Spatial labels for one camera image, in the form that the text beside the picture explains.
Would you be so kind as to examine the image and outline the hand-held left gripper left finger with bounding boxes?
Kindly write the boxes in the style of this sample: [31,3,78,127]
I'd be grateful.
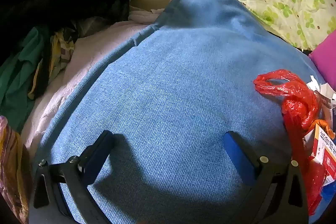
[33,130,115,224]

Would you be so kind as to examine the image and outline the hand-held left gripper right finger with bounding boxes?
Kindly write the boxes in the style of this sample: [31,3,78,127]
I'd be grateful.
[223,131,309,224]

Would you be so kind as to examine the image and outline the red plastic bag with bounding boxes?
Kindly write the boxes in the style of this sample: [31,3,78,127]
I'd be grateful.
[253,69,328,216]

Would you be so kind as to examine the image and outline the orange wrapper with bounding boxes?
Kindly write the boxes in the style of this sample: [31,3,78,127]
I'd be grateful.
[312,118,329,130]

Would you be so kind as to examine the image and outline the white paper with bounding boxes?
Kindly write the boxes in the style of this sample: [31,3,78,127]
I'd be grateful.
[306,75,336,101]

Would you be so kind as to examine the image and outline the striped multicolour cloth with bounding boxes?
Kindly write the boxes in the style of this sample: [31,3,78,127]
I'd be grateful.
[0,115,33,224]

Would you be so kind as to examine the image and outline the red and white carton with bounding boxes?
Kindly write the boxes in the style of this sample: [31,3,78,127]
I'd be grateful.
[304,123,336,188]

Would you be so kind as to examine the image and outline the blue knit blanket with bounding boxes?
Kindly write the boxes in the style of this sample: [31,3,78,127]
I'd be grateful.
[33,0,327,224]

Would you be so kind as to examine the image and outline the pale pink fleece blanket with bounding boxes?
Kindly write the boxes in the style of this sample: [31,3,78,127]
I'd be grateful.
[21,0,184,161]

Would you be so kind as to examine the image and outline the yellow camouflage cloth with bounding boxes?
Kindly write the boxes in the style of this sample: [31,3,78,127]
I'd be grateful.
[28,30,79,100]

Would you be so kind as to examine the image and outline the green cloth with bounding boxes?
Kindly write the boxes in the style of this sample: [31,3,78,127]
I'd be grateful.
[0,26,50,132]

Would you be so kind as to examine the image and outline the magenta pillow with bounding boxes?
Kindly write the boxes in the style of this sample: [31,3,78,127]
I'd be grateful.
[308,30,336,90]

